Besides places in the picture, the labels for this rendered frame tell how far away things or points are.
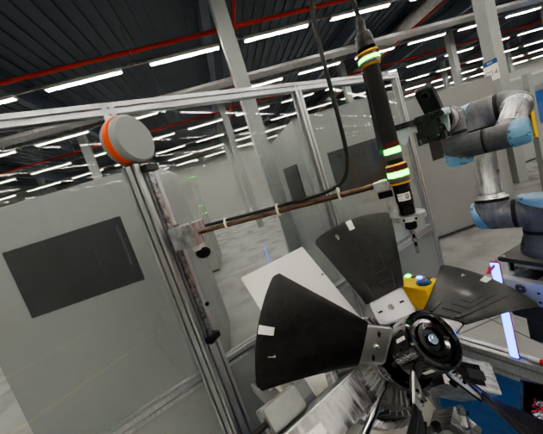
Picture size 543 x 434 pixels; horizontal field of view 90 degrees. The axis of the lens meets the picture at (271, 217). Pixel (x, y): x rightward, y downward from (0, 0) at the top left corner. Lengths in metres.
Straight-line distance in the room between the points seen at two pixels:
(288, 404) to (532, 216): 1.11
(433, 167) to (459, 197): 0.63
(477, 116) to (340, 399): 1.16
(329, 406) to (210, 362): 0.47
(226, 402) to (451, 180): 4.34
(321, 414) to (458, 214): 4.47
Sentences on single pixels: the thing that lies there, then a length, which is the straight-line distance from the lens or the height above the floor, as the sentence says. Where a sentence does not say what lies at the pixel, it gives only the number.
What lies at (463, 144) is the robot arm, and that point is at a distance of 1.07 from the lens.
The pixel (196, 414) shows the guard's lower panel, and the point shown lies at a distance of 1.32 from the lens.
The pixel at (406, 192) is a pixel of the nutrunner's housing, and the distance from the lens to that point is 0.66.
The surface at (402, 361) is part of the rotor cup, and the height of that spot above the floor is 1.19.
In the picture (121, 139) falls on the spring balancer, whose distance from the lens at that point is 0.94.
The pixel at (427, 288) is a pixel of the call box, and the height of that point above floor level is 1.07.
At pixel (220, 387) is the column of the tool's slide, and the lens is 1.11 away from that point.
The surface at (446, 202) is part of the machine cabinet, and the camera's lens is 4.82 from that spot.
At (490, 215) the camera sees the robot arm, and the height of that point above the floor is 1.22.
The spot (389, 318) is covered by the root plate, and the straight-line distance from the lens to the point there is 0.75.
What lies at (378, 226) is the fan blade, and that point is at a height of 1.41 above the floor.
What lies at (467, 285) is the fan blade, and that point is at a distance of 0.93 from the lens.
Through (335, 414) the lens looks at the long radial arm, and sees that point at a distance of 0.73.
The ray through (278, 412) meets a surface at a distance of 0.72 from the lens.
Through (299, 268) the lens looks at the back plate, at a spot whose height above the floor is 1.31.
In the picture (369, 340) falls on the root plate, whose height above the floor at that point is 1.24.
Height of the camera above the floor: 1.63
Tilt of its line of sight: 7 degrees down
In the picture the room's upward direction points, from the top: 18 degrees counter-clockwise
